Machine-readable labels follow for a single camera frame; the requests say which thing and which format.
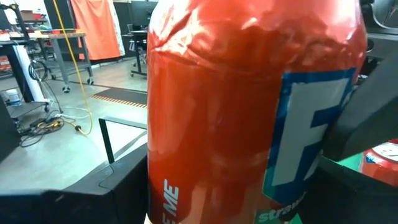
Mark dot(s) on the black desk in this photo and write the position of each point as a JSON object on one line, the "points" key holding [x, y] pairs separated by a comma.
{"points": [[138, 32], [17, 74]]}

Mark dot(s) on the green table mat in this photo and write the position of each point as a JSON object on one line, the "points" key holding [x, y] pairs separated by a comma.
{"points": [[349, 163]]}

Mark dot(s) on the black striped-edge floor mat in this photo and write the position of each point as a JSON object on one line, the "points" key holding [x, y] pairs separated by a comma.
{"points": [[124, 95]]}

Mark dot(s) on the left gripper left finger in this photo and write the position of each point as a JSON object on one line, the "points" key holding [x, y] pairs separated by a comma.
{"points": [[77, 208]]}

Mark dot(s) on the black power strip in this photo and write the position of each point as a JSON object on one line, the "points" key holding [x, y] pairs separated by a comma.
{"points": [[43, 123]]}

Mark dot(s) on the white plastic jar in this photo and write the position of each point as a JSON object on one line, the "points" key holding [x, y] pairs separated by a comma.
{"points": [[14, 99]]}

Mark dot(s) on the white wrapped post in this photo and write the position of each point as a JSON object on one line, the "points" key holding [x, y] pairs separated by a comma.
{"points": [[29, 74]]}

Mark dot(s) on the red Fanta strawberry can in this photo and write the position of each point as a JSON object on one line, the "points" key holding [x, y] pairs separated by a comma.
{"points": [[379, 171], [217, 109]]}

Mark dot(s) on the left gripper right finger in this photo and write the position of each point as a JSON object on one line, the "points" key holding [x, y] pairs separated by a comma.
{"points": [[367, 118]]}

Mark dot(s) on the gray workbench on casters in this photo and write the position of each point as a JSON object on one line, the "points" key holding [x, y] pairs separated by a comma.
{"points": [[62, 35]]}

